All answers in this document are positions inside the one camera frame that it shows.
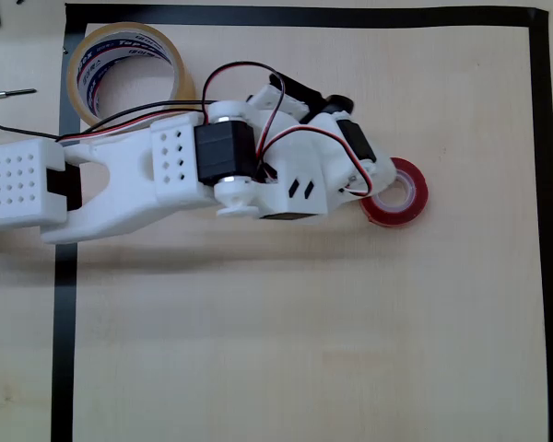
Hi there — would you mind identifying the small red tape roll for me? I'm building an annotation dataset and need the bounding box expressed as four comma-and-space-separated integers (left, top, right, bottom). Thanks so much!
359, 157, 429, 228

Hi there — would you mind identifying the red black white servo cable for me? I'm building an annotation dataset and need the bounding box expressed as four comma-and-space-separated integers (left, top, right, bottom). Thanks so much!
56, 61, 375, 200

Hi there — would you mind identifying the black tape strip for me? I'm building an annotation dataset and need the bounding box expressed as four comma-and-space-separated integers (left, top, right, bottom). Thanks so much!
50, 4, 89, 442
65, 3, 548, 29
527, 8, 553, 442

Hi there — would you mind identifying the black tip screwdriver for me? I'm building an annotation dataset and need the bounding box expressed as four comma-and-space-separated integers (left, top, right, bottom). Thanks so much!
0, 87, 38, 100

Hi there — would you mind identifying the thin black cable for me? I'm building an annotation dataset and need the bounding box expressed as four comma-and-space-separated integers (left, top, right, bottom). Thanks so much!
0, 119, 62, 141

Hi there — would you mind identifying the big clear tape roll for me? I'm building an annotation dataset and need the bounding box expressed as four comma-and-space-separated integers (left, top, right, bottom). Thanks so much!
67, 22, 196, 128

